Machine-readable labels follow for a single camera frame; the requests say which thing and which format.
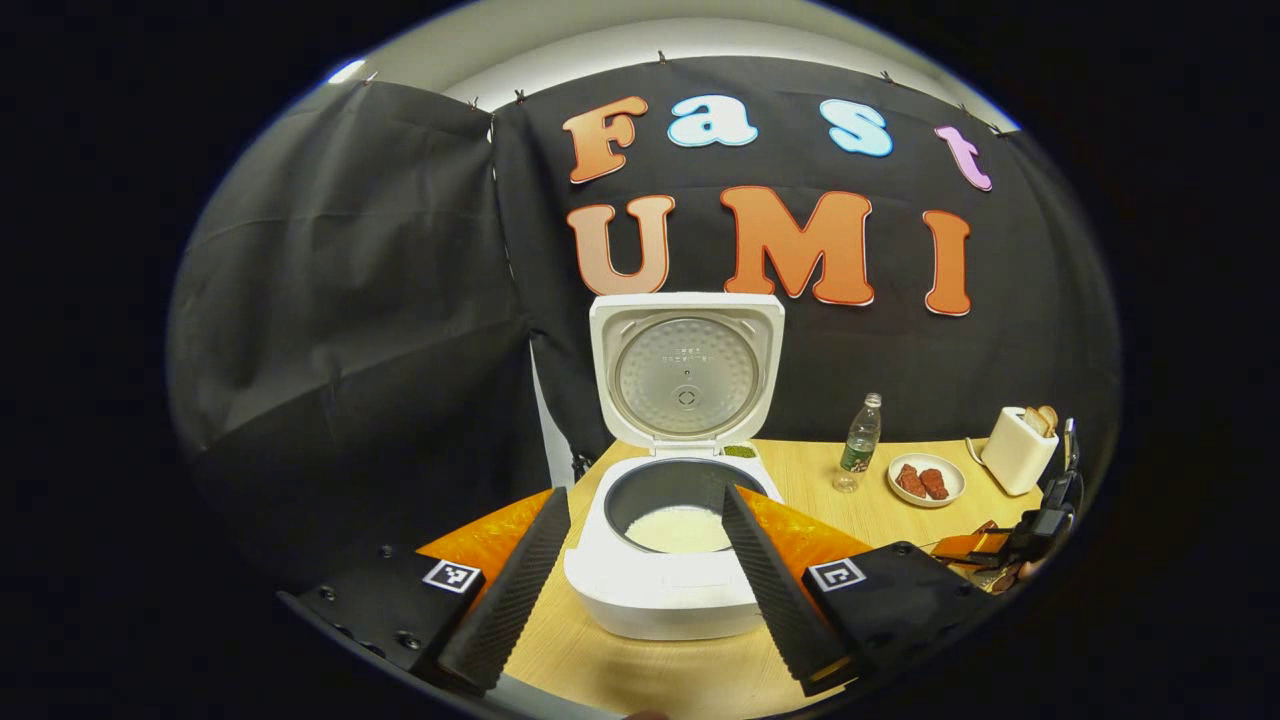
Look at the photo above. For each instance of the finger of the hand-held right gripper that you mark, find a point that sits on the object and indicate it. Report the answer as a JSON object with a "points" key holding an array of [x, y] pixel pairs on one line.
{"points": [[975, 548]]}

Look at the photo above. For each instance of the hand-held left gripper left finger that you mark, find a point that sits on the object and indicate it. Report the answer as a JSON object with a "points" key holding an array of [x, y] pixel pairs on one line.
{"points": [[515, 600]]}

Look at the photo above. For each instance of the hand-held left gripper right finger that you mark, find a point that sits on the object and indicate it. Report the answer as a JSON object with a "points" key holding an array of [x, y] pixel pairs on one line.
{"points": [[775, 610]]}

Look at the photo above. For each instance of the white rice cooker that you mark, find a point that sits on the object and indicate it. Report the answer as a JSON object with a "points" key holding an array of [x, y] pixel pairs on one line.
{"points": [[660, 600]]}

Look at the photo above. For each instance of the white rice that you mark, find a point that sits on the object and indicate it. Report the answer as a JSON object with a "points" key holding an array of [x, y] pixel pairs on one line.
{"points": [[680, 530]]}

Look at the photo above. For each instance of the round white plate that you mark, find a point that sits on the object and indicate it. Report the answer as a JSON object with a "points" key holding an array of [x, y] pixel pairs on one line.
{"points": [[956, 478]]}

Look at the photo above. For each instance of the red meat piece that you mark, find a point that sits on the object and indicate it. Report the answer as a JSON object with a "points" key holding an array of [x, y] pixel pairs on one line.
{"points": [[911, 481], [934, 484]]}

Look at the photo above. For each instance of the white toaster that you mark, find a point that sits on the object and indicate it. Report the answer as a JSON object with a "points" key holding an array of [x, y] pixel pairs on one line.
{"points": [[1015, 455]]}

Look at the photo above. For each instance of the toasted bread slice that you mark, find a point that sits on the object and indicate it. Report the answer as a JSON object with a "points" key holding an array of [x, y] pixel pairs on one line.
{"points": [[1049, 415], [1034, 421]]}

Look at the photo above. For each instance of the black tripod stand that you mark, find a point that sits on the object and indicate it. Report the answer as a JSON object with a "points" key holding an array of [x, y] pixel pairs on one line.
{"points": [[581, 467]]}

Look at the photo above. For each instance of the clear plastic water bottle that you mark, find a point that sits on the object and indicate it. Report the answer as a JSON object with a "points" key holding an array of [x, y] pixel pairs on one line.
{"points": [[860, 445]]}

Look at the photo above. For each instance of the small divided condiment dish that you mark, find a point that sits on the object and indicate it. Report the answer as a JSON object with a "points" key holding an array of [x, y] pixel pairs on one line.
{"points": [[740, 452]]}

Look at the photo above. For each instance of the black backdrop cloth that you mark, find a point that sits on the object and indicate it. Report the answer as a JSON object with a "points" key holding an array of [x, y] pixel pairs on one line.
{"points": [[350, 300]]}

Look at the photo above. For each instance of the ceiling light panel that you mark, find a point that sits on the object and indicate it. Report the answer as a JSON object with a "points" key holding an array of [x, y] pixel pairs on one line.
{"points": [[345, 70]]}

